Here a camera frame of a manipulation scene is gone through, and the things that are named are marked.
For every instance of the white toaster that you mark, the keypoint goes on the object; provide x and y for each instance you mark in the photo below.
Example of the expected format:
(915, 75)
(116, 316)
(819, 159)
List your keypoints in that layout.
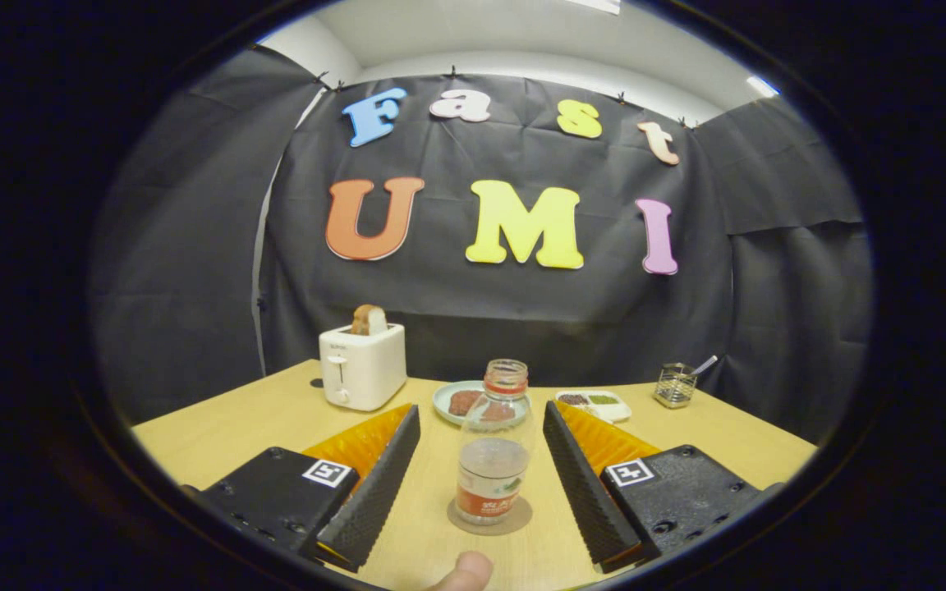
(362, 369)

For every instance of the small ceiling light panel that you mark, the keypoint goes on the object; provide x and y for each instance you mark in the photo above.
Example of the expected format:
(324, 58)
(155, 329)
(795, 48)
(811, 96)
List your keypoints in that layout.
(763, 86)

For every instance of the wooden table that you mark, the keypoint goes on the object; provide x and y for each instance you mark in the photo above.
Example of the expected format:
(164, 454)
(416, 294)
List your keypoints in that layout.
(235, 427)

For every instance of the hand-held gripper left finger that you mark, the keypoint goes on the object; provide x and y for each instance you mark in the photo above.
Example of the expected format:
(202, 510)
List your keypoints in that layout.
(374, 492)

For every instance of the metal spoon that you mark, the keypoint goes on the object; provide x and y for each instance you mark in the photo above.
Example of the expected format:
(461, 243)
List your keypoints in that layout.
(704, 364)

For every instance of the pale green round plate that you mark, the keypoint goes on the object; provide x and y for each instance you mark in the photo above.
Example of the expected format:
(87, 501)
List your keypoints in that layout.
(443, 404)

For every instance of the long ceiling light panel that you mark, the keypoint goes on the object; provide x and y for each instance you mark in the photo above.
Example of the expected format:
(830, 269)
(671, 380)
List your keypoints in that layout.
(596, 5)

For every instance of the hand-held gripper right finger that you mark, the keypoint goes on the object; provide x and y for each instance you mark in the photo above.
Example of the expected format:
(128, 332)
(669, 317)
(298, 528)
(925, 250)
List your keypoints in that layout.
(588, 492)

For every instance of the white divided condiment dish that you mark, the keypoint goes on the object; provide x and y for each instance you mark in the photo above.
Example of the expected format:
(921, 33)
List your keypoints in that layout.
(600, 405)

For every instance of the clear plastic juice bottle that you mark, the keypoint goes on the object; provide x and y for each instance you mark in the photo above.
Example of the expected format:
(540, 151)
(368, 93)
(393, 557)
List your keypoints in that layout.
(491, 476)

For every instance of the black backdrop cloth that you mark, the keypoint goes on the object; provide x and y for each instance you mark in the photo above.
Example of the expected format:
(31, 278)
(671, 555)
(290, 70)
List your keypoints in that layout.
(194, 246)

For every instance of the bread slice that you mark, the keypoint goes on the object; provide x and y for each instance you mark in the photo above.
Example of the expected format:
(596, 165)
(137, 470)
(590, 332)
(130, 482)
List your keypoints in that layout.
(368, 320)

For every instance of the round brown coaster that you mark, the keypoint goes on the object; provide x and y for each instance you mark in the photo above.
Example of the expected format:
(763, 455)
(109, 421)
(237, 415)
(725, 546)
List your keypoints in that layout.
(461, 525)

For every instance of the brown meat slice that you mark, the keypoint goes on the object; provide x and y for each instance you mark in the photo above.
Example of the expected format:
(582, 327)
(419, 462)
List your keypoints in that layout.
(499, 413)
(465, 403)

